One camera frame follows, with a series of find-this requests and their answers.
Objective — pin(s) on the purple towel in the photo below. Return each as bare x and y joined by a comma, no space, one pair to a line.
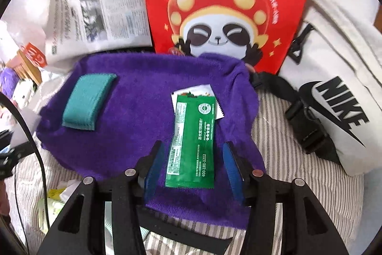
138,111

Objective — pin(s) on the white Nike waist bag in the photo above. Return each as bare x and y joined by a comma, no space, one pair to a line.
331,78

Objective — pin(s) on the white Miniso plastic bag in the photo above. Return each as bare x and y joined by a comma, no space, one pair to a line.
29,37

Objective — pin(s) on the striped quilted mattress cover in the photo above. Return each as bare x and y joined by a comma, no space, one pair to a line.
341,195

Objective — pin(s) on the green tissue pack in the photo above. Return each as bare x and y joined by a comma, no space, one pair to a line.
54,203

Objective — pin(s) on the white mint sock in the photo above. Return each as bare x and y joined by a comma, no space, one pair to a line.
71,186

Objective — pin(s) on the colourful bedding pile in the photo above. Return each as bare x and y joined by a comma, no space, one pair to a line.
15,87

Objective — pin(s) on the teal striped cloth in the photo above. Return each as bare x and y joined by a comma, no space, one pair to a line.
86,100

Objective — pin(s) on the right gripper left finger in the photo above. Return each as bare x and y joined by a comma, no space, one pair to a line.
80,226

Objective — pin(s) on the folded newspaper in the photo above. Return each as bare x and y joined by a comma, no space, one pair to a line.
76,28

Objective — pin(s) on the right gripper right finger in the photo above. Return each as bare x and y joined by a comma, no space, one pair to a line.
306,226

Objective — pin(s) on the green snack packet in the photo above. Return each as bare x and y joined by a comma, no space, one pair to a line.
191,156

